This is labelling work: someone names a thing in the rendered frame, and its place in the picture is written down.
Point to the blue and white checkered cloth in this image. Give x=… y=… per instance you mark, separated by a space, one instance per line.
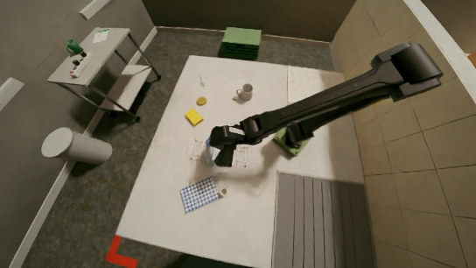
x=199 y=194

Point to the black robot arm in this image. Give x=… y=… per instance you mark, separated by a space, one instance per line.
x=417 y=73

